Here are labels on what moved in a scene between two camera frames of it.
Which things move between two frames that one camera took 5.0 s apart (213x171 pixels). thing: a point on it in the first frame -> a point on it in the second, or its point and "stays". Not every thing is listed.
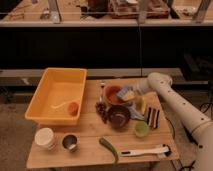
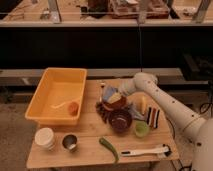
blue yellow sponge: (126, 93) -> (109, 90)
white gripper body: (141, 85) -> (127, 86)
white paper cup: (44, 138) stays
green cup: (141, 128) stays
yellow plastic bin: (59, 97) stays
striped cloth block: (152, 117) stays
